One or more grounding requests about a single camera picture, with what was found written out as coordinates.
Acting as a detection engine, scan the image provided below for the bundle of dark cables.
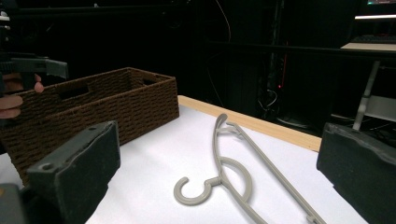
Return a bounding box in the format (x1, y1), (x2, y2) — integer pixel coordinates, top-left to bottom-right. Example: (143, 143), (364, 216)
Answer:
(256, 88), (279, 113)

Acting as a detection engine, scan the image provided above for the white metal stand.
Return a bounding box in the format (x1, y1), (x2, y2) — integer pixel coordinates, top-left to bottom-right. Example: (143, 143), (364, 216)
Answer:
(352, 60), (396, 132)

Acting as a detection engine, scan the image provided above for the dark keyboard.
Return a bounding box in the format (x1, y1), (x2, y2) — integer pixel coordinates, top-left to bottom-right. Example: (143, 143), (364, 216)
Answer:
(351, 35), (396, 45)

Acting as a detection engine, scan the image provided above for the grey plastic clothes hanger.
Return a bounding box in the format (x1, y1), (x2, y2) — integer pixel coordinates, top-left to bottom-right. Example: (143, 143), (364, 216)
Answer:
(173, 113), (328, 224)

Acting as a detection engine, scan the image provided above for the brown woven basket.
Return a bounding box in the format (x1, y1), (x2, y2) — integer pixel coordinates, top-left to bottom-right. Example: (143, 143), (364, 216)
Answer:
(0, 66), (180, 187)

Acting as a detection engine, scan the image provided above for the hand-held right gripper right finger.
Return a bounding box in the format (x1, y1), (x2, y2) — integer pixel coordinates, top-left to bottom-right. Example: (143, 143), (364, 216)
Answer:
(316, 121), (396, 224)

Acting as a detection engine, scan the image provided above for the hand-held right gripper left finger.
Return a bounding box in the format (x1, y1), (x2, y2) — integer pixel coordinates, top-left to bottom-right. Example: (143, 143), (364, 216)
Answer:
(25, 120), (121, 224)

